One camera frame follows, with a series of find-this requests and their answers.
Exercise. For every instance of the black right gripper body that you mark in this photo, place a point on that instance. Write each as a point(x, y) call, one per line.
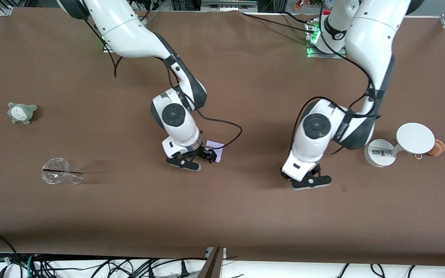
point(200, 152)

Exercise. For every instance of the small white card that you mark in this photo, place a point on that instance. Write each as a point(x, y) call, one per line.
point(216, 146)

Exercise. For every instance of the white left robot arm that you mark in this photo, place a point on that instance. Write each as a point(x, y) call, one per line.
point(373, 31)

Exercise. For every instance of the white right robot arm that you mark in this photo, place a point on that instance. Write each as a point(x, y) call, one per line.
point(129, 34)

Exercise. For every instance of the white round desk mirror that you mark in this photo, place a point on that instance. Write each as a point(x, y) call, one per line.
point(415, 138)

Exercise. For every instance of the brown angled beam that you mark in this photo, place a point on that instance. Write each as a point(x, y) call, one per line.
point(211, 268)

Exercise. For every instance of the black power plug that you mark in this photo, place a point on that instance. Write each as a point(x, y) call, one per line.
point(184, 270)

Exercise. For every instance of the black drinking straw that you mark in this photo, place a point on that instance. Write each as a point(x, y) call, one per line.
point(56, 170)

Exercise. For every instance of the clear plastic cup with lid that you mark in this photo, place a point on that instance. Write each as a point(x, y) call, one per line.
point(54, 177)

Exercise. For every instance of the small orange toy figure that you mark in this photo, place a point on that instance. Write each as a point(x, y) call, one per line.
point(298, 5)

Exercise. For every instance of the grey green totoro plush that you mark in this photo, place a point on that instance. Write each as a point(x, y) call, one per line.
point(21, 114)

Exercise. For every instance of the silver metal bracket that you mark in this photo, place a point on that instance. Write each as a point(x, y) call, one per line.
point(208, 253)

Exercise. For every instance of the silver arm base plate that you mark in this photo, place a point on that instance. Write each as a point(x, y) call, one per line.
point(313, 55)
point(106, 50)

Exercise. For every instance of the silver metal rail device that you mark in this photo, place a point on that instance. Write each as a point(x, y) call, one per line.
point(228, 4)

